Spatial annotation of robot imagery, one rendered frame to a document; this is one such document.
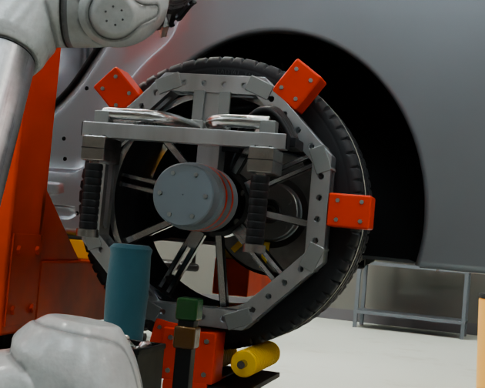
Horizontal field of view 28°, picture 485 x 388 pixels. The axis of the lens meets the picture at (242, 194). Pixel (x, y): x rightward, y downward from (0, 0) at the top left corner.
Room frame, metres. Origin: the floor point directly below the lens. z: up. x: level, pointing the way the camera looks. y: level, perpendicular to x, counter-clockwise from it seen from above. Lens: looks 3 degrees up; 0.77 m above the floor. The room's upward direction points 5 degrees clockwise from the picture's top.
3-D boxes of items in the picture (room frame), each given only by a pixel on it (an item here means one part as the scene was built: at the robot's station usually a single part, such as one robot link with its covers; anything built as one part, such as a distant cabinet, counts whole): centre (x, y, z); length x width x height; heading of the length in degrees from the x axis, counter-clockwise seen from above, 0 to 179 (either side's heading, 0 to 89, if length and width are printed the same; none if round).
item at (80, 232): (1.91, 0.30, 0.83); 0.04 x 0.04 x 0.16
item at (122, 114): (2.00, 0.20, 1.03); 0.19 x 0.18 x 0.11; 166
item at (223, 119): (1.96, 0.01, 1.03); 0.19 x 0.18 x 0.11; 166
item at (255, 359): (2.17, -0.06, 0.51); 0.29 x 0.06 x 0.06; 166
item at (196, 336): (1.73, 0.08, 0.59); 0.04 x 0.04 x 0.04; 76
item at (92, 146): (1.94, 0.29, 0.93); 0.09 x 0.05 x 0.05; 166
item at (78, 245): (2.65, 0.42, 0.70); 0.14 x 0.14 x 0.05; 76
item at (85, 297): (2.48, 0.46, 0.69); 0.52 x 0.17 x 0.35; 166
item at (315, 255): (2.10, 0.08, 0.85); 0.54 x 0.07 x 0.54; 76
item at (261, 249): (1.83, -0.03, 0.83); 0.04 x 0.04 x 0.16
